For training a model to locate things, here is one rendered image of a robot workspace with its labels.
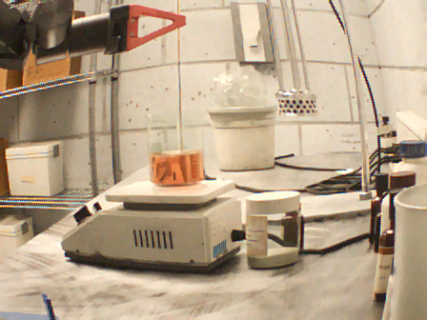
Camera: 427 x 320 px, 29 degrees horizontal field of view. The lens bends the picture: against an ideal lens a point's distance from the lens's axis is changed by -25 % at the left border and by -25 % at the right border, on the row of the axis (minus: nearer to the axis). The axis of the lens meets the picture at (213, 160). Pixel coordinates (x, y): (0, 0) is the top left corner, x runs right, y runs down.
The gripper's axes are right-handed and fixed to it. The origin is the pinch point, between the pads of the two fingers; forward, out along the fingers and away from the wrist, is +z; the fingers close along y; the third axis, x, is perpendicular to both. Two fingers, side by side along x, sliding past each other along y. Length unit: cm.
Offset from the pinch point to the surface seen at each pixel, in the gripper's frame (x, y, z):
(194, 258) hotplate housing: 26.3, -8.2, -0.5
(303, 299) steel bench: 28.2, -29.3, 6.8
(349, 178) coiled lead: 27, 56, 37
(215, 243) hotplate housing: 24.9, -6.8, 2.0
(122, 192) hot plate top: 19.4, -2.8, -7.3
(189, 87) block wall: 14, 235, 33
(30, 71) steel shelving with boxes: -2, 215, -32
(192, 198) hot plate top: 19.8, -7.8, -0.3
